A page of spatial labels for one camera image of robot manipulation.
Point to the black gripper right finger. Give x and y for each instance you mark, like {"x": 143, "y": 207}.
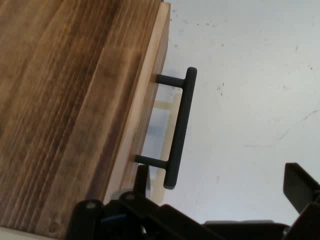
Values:
{"x": 303, "y": 197}

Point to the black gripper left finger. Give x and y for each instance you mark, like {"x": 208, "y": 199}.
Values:
{"x": 130, "y": 220}

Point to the brown wooden cabinet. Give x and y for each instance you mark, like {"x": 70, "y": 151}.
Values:
{"x": 55, "y": 105}

